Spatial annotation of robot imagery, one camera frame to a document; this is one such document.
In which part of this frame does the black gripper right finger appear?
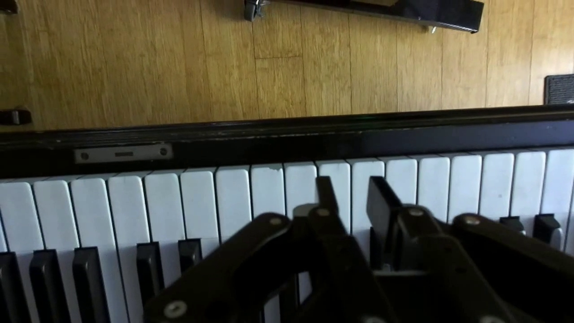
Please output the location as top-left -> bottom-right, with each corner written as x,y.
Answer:
366,173 -> 574,323

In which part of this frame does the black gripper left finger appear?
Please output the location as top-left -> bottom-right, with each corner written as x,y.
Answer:
144,173 -> 399,323

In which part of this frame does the dark grey box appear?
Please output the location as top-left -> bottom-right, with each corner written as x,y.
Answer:
542,71 -> 574,107

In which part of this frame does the black and white piano keyboard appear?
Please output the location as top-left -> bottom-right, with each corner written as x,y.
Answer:
0,103 -> 574,323

